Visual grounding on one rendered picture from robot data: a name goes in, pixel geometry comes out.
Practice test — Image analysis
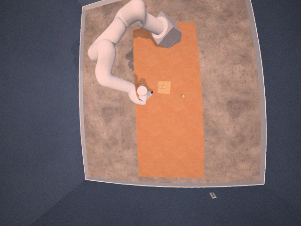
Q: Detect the light orange flat mat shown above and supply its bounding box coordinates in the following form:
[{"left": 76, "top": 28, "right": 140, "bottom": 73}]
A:
[{"left": 158, "top": 81, "right": 171, "bottom": 94}]

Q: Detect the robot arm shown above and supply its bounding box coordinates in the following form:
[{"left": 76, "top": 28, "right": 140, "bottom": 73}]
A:
[{"left": 88, "top": 0, "right": 168, "bottom": 105}]

